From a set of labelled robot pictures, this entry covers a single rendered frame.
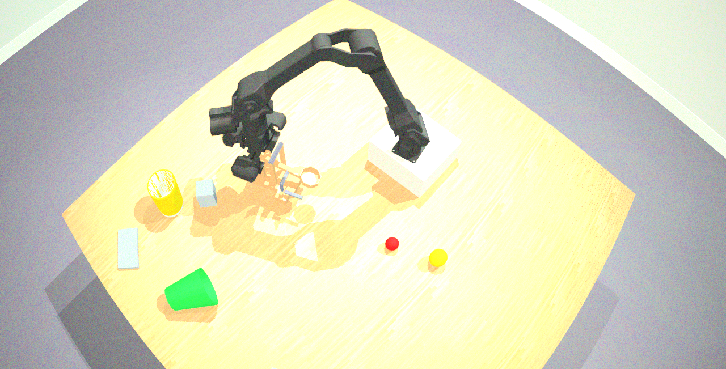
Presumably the yellow cup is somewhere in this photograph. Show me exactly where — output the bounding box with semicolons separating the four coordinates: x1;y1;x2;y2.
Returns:
147;169;184;217

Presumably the red ball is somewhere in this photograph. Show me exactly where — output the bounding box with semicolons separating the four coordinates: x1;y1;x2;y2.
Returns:
385;237;399;251

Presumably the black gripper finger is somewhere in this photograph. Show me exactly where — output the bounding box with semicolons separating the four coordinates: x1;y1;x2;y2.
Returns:
267;130;281;153
242;155;265;175

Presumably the green tapered cup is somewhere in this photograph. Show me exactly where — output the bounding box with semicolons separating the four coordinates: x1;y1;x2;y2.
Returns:
164;268;218;311

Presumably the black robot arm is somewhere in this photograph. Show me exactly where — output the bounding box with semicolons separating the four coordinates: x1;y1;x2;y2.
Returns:
209;28;430;163

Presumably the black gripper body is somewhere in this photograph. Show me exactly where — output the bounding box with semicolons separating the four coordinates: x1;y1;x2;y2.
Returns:
231;111;287;182

